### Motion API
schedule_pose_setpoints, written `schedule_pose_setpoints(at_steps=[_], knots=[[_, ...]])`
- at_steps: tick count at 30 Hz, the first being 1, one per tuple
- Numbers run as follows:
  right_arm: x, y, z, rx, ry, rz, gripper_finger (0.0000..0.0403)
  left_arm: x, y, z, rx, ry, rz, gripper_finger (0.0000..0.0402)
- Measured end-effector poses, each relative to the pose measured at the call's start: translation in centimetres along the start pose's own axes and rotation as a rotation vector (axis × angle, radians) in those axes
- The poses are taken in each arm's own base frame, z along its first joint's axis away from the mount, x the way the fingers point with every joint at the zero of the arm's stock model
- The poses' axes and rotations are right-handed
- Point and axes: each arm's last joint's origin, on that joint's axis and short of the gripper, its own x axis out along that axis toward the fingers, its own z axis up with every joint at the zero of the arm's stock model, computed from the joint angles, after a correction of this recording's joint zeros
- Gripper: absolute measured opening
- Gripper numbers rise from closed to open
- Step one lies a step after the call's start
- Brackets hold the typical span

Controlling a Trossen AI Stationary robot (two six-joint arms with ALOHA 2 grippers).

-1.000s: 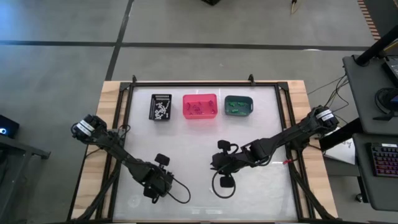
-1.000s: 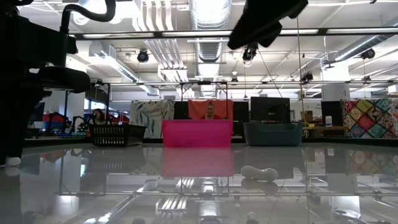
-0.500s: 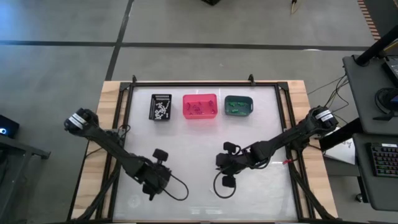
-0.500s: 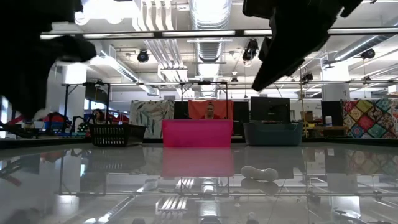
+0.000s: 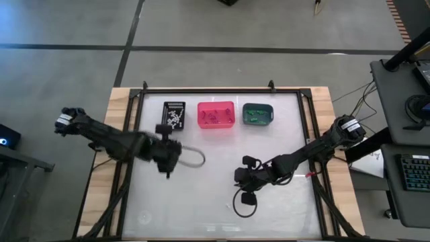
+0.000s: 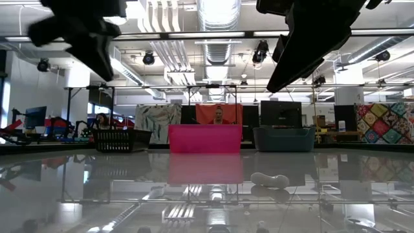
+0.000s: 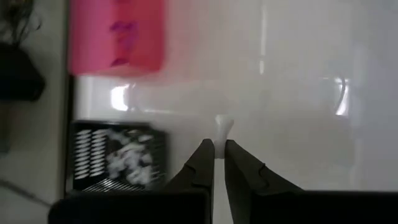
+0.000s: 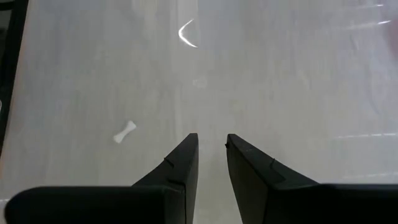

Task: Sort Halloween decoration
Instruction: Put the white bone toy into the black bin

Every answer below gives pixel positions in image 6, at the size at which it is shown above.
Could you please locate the colourful patchwork quilt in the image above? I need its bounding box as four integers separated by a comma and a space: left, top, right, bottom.
354, 102, 414, 145

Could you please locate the cardboard box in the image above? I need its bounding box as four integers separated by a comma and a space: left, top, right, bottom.
311, 114, 327, 128

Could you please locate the black panel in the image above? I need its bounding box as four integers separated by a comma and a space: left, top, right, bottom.
180, 105, 197, 125
242, 105, 261, 143

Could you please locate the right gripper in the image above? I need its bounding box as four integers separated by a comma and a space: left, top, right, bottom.
266, 0, 384, 94

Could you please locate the orange hanging cloth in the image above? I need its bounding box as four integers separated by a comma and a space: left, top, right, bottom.
195, 103, 244, 125

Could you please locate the dark desk monitor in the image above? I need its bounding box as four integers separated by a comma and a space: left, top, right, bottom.
24, 105, 48, 129

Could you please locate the person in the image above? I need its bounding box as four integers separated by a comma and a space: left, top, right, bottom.
208, 105, 231, 126
94, 112, 111, 131

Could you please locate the teal plastic bin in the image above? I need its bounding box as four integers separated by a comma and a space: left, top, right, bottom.
252, 126, 316, 153

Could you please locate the black metal rack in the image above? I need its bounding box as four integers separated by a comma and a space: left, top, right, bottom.
63, 85, 116, 131

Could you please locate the black slotted basket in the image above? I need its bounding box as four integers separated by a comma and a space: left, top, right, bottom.
92, 129, 153, 153

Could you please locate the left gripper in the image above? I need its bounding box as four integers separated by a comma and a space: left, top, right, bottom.
27, 0, 127, 82

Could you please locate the floral hanging cloth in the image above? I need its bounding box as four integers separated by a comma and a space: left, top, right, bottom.
135, 104, 182, 144

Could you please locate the pink plastic bin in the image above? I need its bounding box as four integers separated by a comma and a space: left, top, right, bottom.
168, 124, 243, 155

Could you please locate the white plastic bone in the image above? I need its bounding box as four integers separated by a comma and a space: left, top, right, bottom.
250, 172, 290, 190

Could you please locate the large black monitor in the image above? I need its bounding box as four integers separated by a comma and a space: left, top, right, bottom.
260, 100, 305, 128

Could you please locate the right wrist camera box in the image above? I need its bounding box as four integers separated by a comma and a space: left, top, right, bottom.
256, 0, 294, 16

